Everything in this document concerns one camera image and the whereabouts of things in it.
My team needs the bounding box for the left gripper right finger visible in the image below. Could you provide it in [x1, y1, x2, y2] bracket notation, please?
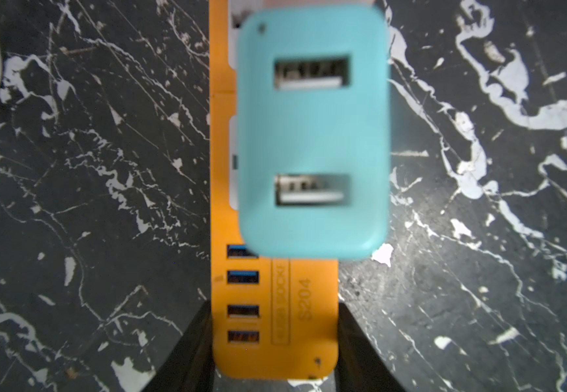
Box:
[334, 302, 406, 392]

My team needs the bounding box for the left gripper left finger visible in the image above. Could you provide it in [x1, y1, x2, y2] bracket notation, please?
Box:
[142, 301, 215, 392]

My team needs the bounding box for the orange power strip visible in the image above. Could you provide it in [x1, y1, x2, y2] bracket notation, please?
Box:
[209, 1, 338, 380]

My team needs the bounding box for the teal plug adapter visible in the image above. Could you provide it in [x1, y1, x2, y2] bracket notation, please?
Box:
[236, 2, 391, 259]

